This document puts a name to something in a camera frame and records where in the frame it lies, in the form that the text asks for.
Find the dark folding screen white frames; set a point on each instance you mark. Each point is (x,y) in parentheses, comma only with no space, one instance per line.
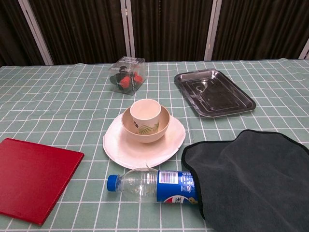
(169,29)

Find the clear plastic box red items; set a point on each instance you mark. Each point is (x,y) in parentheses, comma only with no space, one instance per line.
(127,77)

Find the dark grey towel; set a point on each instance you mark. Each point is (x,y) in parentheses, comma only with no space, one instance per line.
(251,178)

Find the green checked tablecloth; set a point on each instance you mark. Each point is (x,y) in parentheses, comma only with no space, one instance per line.
(60,101)

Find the beige bowl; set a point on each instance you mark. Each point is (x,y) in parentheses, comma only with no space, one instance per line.
(161,130)

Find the red board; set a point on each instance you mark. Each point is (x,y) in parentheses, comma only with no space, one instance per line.
(33,178)

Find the stainless steel tray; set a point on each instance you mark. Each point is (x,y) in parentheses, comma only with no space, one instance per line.
(214,93)

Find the plastic bottle blue label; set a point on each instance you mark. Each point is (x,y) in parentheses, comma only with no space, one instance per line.
(144,184)

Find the white paper plate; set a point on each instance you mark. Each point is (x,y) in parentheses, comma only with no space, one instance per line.
(128,149)

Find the white paper cup fern print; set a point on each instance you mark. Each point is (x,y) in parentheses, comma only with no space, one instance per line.
(144,111)

